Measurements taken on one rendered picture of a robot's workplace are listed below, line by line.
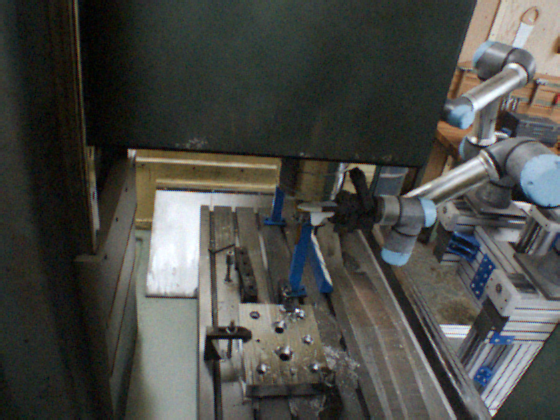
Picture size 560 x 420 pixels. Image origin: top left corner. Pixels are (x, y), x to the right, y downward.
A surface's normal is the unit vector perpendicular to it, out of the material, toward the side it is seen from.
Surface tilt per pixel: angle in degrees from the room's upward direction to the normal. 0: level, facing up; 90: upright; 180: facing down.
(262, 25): 90
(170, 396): 0
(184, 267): 24
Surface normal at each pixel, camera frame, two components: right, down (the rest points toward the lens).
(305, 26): 0.14, 0.52
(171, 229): 0.18, -0.56
